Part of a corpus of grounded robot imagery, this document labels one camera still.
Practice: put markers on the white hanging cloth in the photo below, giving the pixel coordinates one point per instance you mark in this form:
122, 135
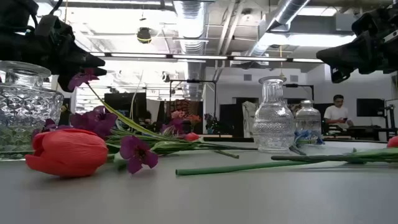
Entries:
249, 116

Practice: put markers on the dark office desk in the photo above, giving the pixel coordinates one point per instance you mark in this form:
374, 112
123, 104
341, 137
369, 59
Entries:
360, 130

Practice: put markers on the blue artificial flower bunch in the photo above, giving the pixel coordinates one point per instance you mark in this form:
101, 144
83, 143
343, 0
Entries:
306, 136

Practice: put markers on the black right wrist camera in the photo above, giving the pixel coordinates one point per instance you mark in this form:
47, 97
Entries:
363, 25

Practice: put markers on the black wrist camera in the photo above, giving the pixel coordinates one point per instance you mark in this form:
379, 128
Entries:
363, 25
54, 28

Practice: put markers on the red patterned tapestry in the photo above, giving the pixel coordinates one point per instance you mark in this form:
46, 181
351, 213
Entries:
182, 105

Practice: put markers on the dark potted plant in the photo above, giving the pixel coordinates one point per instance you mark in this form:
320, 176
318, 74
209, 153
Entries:
213, 124

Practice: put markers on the black metal stand frame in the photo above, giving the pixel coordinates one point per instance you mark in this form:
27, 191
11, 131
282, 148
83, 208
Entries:
192, 81

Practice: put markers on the person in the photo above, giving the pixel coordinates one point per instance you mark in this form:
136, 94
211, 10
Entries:
337, 113

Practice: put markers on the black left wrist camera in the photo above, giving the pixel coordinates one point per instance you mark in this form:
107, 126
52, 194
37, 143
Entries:
54, 28

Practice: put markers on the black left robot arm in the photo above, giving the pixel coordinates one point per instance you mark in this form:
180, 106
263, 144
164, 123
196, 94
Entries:
15, 12

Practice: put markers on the long ceiling light strip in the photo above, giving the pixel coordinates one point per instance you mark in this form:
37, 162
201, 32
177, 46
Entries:
199, 57

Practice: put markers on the large black monitor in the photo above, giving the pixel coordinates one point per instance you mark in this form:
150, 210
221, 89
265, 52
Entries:
124, 105

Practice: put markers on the narrow-neck ribbed glass vase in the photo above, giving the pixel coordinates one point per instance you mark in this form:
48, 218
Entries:
308, 119

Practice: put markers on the small black monitor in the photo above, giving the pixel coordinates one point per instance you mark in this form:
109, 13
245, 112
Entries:
370, 107

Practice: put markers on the silver ribbed ceiling duct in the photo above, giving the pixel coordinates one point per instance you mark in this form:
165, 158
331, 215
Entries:
191, 31

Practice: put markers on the diamond-cut glass vase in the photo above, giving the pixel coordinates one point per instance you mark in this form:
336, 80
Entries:
28, 102

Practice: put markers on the pink orange flower bunch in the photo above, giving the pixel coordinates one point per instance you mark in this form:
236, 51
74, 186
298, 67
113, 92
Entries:
192, 119

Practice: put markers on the black ceiling dome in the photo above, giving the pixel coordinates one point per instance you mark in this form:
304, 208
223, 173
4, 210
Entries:
144, 35

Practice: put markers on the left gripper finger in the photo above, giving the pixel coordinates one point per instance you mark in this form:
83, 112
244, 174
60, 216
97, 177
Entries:
87, 59
101, 72

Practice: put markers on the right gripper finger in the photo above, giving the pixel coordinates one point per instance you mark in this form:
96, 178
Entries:
335, 54
348, 73

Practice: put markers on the tall wide-mouth glass vase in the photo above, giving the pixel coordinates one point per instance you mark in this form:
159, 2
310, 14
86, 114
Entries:
273, 124

